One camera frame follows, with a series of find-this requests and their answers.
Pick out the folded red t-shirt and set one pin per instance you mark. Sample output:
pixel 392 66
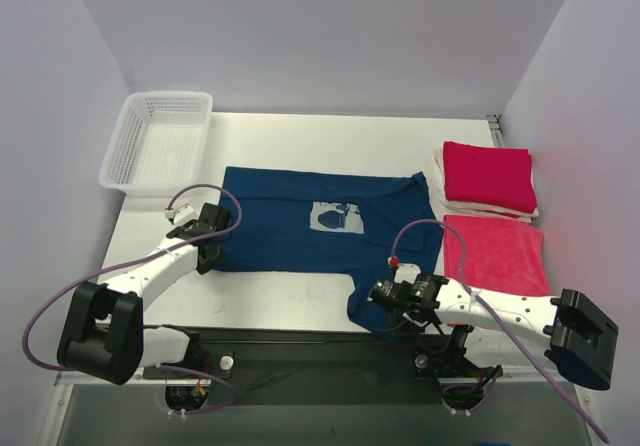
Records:
pixel 498 177

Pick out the blue t-shirt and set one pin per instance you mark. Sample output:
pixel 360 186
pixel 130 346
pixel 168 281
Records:
pixel 308 222

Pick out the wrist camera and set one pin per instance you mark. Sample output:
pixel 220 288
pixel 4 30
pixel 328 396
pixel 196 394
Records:
pixel 419 295
pixel 188 223

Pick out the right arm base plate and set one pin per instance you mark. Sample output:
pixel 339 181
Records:
pixel 447 363

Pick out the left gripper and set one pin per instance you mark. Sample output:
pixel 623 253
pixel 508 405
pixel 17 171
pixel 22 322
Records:
pixel 215 236

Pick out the pink towel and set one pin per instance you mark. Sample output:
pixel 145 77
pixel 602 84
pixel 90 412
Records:
pixel 503 255

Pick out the white plastic basket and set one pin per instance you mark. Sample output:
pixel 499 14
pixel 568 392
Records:
pixel 158 142

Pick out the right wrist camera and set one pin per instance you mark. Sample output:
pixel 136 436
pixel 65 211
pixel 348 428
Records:
pixel 419 295

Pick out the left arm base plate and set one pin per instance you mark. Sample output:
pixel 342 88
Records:
pixel 215 360

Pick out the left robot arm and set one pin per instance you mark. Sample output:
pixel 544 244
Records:
pixel 104 334

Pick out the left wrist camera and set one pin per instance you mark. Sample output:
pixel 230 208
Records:
pixel 188 223

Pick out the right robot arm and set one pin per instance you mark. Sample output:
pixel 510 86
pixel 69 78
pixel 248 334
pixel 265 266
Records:
pixel 569 330

